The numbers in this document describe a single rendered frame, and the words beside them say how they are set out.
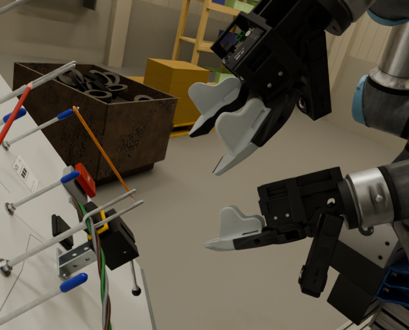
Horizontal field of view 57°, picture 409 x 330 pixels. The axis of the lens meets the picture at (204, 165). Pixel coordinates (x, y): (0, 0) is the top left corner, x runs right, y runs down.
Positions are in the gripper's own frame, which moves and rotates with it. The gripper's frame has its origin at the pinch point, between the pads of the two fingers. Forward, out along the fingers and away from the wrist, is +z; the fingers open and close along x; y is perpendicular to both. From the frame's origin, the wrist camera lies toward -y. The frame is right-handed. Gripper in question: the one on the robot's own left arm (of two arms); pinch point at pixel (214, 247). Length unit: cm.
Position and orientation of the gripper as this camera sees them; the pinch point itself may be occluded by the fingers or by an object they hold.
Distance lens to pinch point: 56.8
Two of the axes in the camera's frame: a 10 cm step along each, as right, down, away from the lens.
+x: -2.2, -0.2, -9.8
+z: -9.4, 2.5, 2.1
